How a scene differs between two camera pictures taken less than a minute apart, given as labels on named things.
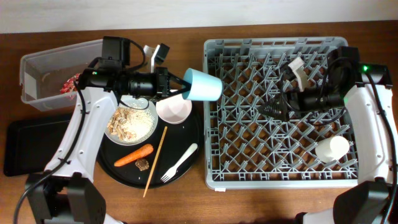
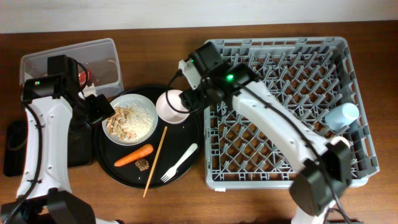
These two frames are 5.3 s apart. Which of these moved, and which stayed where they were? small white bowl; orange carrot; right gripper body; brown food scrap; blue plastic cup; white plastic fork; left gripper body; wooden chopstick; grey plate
Moved: left gripper body; right gripper body; blue plastic cup
Stayed: white plastic fork; small white bowl; orange carrot; brown food scrap; grey plate; wooden chopstick
